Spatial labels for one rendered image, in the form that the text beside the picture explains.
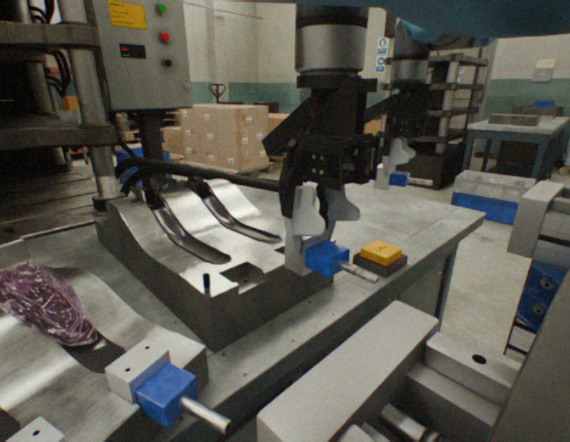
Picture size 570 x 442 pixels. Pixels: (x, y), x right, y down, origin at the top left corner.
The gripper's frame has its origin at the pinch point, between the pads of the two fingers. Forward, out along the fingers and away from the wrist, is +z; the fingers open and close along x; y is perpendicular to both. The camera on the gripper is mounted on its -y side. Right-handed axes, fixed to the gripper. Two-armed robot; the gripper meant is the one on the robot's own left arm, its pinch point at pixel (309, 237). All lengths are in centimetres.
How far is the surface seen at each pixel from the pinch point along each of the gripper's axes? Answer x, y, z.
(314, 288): 7.3, -5.1, 13.6
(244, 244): 0.1, -15.2, 6.3
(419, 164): 367, -154, 65
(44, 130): -14, -85, -8
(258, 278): -3.6, -6.9, 8.0
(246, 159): 235, -327, 66
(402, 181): 43.3, -9.5, 1.9
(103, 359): -25.5, -8.2, 10.1
